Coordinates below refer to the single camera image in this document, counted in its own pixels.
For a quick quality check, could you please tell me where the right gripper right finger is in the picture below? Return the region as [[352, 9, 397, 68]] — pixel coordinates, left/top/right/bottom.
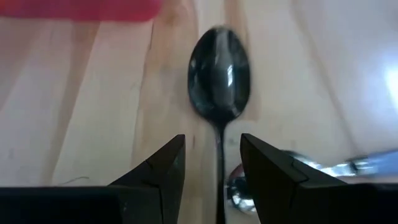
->
[[239, 133, 398, 224]]

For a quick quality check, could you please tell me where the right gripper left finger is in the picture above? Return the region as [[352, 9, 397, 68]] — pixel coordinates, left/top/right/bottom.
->
[[0, 134, 187, 224]]

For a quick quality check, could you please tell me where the all-black metal spoon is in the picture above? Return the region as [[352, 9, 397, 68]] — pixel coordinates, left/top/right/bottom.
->
[[187, 26, 251, 224]]

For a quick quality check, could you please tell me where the pink plastic tray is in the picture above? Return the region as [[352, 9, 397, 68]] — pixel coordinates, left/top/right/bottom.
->
[[0, 0, 163, 23]]

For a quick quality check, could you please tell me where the purple-handled metal spoon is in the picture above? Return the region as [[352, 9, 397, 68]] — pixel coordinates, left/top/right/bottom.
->
[[226, 148, 398, 216]]

